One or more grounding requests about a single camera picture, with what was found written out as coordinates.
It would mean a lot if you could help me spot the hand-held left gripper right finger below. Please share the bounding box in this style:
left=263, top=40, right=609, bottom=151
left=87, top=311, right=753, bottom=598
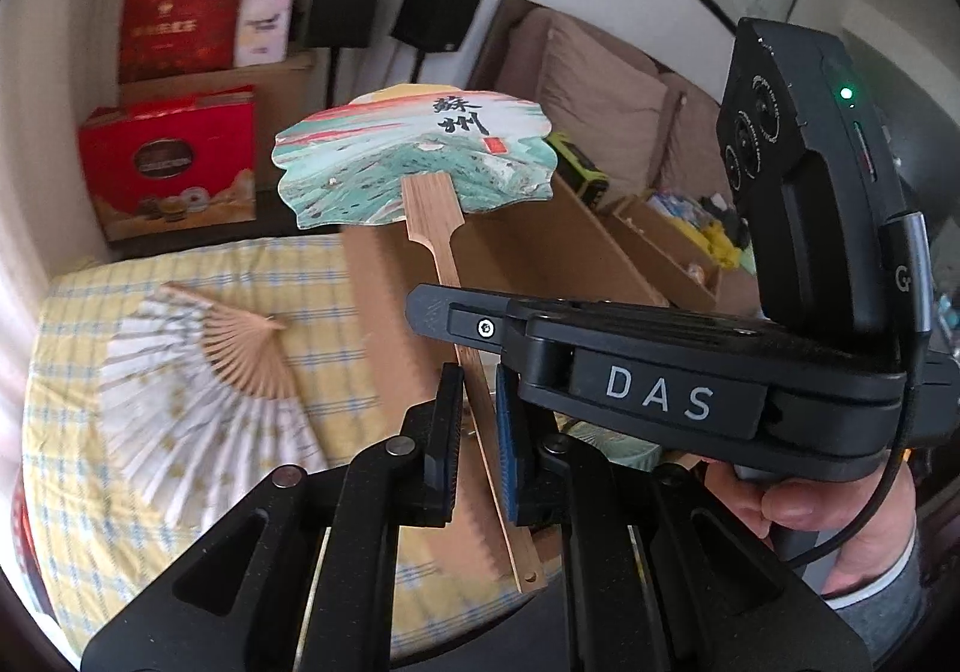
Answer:
left=493, top=364, right=863, bottom=672

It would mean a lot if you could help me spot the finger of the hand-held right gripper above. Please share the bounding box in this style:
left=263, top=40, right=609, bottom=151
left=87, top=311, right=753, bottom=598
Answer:
left=405, top=282, right=526, bottom=362

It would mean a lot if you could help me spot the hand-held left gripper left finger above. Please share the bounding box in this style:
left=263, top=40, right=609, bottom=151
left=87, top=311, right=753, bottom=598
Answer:
left=79, top=363, right=466, bottom=672

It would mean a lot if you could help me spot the mint handheld electric fan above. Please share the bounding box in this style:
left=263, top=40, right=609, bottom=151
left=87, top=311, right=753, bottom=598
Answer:
left=559, top=417, right=665, bottom=469

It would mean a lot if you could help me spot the large cardboard box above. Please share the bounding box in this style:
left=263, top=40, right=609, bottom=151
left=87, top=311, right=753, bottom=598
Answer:
left=341, top=173, right=672, bottom=373

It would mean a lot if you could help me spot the painted paddle fan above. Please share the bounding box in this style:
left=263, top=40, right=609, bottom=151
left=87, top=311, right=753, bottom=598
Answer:
left=271, top=82, right=557, bottom=598

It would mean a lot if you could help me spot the person's right hand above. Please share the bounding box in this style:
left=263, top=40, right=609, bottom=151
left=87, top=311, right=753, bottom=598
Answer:
left=705, top=458, right=920, bottom=594

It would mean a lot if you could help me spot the cardboard box of clutter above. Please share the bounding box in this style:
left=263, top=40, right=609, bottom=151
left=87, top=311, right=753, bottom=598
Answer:
left=600, top=188, right=758, bottom=313

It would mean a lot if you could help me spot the green black case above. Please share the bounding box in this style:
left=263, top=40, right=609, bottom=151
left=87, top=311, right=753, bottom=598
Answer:
left=544, top=132, right=608, bottom=208

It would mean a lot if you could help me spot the brown sofa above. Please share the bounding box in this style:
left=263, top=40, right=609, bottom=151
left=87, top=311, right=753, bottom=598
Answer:
left=465, top=0, right=758, bottom=215

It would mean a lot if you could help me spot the white folding paper fan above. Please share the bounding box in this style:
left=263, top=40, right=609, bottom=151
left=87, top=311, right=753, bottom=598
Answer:
left=97, top=280, right=331, bottom=538

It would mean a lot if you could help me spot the brown cardboard box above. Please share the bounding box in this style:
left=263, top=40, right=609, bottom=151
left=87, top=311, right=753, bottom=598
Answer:
left=120, top=49, right=316, bottom=193

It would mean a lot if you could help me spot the red collection gift box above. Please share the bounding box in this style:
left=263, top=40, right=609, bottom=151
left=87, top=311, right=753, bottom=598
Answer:
left=79, top=85, right=260, bottom=244

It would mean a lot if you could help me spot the small pink box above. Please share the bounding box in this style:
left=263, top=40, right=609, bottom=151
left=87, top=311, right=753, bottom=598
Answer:
left=234, top=0, right=293, bottom=67

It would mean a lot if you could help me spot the yellow checkered tablecloth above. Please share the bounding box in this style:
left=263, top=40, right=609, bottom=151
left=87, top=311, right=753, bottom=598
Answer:
left=19, top=233, right=571, bottom=650

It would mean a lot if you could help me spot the dark red gift box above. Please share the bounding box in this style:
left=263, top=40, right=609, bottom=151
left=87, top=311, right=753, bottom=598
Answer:
left=118, top=0, right=256, bottom=84

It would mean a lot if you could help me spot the red plastic bag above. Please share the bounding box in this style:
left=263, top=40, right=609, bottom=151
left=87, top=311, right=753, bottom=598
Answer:
left=9, top=469, right=38, bottom=590

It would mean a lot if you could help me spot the black cable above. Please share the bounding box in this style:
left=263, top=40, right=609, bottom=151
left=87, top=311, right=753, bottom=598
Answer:
left=780, top=211, right=935, bottom=572

